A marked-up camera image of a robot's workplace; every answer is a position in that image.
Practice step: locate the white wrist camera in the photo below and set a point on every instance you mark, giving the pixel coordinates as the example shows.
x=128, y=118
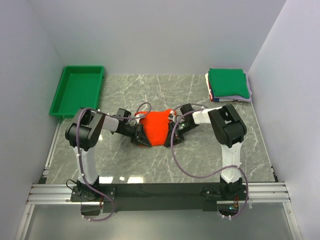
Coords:
x=172, y=116
x=140, y=115

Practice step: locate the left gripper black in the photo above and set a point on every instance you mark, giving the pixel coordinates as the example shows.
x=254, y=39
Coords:
x=139, y=137

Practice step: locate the green plastic bin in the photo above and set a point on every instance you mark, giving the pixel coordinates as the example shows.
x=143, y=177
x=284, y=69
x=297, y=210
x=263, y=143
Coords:
x=79, y=87

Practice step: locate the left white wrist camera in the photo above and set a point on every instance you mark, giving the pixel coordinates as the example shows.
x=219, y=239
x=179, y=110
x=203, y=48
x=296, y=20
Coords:
x=140, y=115

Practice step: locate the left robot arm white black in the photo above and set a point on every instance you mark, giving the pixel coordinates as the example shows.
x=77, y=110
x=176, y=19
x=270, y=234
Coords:
x=83, y=135

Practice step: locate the green folded t shirt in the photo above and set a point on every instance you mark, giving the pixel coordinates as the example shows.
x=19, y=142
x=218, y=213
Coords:
x=228, y=82

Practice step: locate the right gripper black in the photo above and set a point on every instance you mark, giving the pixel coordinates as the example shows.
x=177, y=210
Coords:
x=177, y=138

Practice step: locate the orange t shirt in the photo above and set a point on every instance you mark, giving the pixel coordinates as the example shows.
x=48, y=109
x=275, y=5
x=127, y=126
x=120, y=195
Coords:
x=156, y=126

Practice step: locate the red blue folded t shirt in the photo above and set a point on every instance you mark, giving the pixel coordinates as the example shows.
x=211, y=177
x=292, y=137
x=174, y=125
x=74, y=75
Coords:
x=212, y=96

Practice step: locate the white folded t shirt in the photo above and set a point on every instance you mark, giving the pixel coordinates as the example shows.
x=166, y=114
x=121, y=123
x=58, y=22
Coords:
x=208, y=85

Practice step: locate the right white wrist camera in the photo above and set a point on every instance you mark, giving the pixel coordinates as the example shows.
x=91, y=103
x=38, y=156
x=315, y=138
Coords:
x=172, y=116

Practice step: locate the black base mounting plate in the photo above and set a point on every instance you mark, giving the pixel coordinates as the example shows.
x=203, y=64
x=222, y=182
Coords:
x=160, y=196

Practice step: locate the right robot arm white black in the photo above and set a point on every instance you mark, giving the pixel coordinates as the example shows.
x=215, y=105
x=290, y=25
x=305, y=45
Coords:
x=229, y=130

